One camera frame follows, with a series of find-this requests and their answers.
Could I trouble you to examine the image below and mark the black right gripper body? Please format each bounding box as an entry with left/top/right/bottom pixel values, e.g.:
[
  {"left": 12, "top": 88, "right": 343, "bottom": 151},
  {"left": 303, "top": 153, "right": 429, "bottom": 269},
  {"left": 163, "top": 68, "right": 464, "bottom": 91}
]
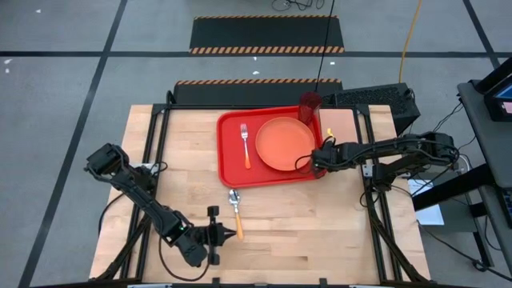
[{"left": 310, "top": 139, "right": 345, "bottom": 173}]

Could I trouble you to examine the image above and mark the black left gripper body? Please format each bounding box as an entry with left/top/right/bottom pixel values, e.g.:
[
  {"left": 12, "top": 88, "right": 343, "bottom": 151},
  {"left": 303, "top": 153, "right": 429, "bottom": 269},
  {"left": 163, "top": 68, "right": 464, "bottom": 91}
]
[{"left": 191, "top": 206, "right": 226, "bottom": 266}]

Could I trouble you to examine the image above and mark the spoon with yellow handle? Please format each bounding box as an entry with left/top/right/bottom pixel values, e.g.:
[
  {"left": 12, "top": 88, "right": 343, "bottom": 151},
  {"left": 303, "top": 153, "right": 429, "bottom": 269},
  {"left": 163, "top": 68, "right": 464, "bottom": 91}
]
[{"left": 228, "top": 188, "right": 245, "bottom": 241}]

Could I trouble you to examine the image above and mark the orange plate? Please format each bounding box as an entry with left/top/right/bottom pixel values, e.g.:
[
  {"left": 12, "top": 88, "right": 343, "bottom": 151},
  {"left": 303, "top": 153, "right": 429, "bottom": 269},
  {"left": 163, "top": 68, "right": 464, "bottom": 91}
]
[{"left": 254, "top": 116, "right": 316, "bottom": 172}]

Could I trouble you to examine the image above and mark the red translucent cup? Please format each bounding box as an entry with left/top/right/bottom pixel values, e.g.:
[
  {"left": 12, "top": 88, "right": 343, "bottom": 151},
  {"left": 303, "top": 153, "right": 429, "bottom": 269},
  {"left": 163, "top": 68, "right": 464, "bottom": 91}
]
[{"left": 298, "top": 90, "right": 323, "bottom": 126}]

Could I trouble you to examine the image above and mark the fork with orange handle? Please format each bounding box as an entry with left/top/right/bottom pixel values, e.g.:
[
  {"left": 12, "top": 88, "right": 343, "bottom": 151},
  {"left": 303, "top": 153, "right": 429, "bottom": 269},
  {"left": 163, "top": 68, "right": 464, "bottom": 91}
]
[{"left": 239, "top": 122, "right": 252, "bottom": 170}]

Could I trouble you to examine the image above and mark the red plastic tray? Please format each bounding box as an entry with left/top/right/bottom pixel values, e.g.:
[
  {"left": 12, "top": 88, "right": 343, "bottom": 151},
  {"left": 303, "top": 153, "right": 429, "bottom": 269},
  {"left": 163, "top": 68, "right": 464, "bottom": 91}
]
[{"left": 216, "top": 106, "right": 327, "bottom": 189}]

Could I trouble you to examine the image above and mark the brown flat board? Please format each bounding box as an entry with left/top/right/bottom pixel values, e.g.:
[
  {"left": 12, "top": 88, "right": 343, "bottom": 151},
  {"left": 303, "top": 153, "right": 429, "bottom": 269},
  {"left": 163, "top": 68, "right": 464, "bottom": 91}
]
[{"left": 318, "top": 107, "right": 356, "bottom": 146}]

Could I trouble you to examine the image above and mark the black striped floor ramp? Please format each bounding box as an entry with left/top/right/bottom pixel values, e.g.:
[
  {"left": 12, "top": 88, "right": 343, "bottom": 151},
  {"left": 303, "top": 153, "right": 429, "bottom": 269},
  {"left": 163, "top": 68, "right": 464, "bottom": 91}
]
[
  {"left": 188, "top": 14, "right": 346, "bottom": 55},
  {"left": 174, "top": 78, "right": 344, "bottom": 106}
]

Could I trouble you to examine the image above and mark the white paper sheet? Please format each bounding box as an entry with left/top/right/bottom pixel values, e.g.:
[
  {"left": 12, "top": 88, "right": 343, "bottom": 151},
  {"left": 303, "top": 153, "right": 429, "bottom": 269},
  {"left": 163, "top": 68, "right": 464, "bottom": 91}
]
[{"left": 407, "top": 179, "right": 445, "bottom": 226}]

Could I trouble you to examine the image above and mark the grey side desk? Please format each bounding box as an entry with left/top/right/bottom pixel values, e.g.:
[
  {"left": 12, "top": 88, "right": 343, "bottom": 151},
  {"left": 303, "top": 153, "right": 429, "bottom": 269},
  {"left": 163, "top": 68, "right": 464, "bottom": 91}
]
[{"left": 458, "top": 79, "right": 512, "bottom": 241}]

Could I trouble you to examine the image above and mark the black laptop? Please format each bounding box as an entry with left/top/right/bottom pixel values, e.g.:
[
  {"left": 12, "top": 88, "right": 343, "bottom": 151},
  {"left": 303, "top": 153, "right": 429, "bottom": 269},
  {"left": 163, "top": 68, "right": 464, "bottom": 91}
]
[{"left": 475, "top": 55, "right": 512, "bottom": 122}]

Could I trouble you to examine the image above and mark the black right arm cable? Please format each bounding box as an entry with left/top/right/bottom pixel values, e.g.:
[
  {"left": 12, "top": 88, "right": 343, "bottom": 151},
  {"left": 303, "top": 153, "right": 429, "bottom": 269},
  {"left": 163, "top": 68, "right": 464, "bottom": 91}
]
[{"left": 294, "top": 154, "right": 318, "bottom": 174}]

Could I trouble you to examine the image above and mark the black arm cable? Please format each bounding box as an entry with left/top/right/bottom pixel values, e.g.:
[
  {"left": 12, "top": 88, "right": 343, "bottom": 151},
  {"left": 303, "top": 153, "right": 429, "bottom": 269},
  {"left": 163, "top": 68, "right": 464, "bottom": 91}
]
[
  {"left": 158, "top": 235, "right": 211, "bottom": 282},
  {"left": 294, "top": 154, "right": 318, "bottom": 174}
]

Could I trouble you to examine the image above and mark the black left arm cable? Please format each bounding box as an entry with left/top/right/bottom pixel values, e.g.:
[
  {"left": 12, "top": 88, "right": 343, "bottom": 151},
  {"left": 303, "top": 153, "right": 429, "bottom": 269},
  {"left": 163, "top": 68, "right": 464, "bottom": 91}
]
[{"left": 158, "top": 235, "right": 211, "bottom": 282}]

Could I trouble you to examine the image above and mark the black hanging cable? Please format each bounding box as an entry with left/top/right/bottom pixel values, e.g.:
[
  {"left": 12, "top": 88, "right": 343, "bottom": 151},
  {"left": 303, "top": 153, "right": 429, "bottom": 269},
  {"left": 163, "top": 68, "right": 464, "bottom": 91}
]
[{"left": 314, "top": 0, "right": 336, "bottom": 93}]

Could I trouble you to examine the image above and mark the yellow hanging cable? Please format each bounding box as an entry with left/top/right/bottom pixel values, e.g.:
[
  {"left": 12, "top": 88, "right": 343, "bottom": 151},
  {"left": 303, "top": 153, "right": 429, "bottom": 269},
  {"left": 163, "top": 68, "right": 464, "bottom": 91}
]
[{"left": 398, "top": 0, "right": 424, "bottom": 84}]

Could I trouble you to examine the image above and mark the black floor cable bundle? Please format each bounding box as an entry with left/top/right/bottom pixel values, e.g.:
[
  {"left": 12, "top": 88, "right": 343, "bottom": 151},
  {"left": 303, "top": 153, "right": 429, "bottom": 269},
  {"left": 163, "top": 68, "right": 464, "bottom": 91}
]
[{"left": 271, "top": 0, "right": 325, "bottom": 12}]

